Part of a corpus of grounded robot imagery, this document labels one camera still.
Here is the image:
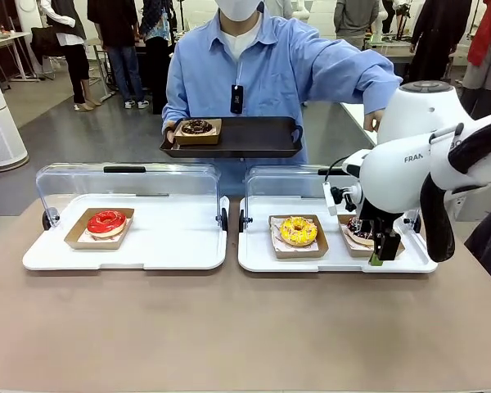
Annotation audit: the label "person's left forearm blue sleeve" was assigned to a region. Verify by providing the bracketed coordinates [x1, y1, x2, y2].
[309, 38, 403, 120]

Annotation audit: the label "chocolate sprinkle donut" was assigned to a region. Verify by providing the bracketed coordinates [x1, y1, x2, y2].
[336, 213, 406, 259]

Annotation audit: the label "black arm cable sleeve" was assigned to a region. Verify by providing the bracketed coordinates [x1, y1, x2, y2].
[419, 114, 491, 264]

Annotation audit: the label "dark donut with coloured sprinkles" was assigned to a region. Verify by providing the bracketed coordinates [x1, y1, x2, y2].
[346, 216, 376, 246]

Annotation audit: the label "red glazed donut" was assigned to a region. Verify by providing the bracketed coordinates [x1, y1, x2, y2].
[86, 210, 128, 240]
[63, 207, 135, 251]

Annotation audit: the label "black hanging badge tag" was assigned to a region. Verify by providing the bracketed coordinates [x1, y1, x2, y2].
[230, 84, 246, 115]

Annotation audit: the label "white display case base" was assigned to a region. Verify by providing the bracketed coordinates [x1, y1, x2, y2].
[236, 195, 439, 274]
[22, 192, 230, 272]

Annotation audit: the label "bystander in vest white sleeves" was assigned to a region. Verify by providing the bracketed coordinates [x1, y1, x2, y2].
[39, 0, 96, 112]

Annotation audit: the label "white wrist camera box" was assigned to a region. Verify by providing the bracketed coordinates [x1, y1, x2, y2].
[322, 183, 339, 217]

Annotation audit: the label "chocolate glazed donut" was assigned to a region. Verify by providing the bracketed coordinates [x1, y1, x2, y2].
[181, 119, 214, 137]

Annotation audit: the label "yellow glazed donut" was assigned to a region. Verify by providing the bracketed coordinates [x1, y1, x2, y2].
[268, 214, 330, 260]

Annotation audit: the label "white face mask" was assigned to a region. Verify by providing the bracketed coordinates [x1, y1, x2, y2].
[216, 0, 265, 22]

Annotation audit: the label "bystander in patterned top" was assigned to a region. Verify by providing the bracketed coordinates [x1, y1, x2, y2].
[138, 0, 178, 116]

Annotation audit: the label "person's right forearm blue sleeve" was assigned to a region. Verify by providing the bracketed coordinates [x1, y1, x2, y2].
[161, 77, 183, 129]

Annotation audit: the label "bystander in black clothes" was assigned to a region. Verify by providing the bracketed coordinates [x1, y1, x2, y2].
[408, 0, 474, 84]

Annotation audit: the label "dark fabric cover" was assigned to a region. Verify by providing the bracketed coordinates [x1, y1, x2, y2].
[464, 212, 491, 294]

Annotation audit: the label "clear display case lid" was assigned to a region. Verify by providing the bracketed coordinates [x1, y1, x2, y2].
[35, 162, 228, 230]
[245, 165, 429, 230]

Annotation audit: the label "yellow sprinkled donut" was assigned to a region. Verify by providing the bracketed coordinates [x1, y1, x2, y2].
[279, 215, 319, 246]

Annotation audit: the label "black office chair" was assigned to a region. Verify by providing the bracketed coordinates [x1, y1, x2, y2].
[29, 25, 63, 82]

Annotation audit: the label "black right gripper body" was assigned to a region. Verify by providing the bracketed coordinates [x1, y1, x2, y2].
[358, 202, 406, 235]

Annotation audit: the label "person in blue shirt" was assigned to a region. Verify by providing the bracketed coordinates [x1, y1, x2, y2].
[161, 6, 403, 187]

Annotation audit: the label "bystander with red scarf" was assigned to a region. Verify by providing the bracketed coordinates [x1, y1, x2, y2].
[459, 0, 491, 120]

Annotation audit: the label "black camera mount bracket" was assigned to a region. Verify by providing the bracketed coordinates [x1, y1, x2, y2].
[336, 185, 360, 213]

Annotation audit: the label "white background desk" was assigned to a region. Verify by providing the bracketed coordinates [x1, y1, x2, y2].
[0, 30, 42, 84]

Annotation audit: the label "person's left hand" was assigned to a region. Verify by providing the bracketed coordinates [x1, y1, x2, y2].
[363, 111, 384, 133]

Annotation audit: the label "bystander black shirt blue jeans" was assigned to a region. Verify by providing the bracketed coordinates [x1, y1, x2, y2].
[87, 0, 149, 110]

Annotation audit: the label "bystander in grey top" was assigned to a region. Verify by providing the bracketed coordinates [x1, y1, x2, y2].
[334, 0, 384, 51]

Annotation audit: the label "black serving tray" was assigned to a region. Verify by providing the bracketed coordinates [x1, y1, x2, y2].
[159, 116, 304, 160]

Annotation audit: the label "thin black camera cable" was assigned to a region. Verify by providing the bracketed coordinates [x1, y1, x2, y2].
[323, 156, 350, 187]

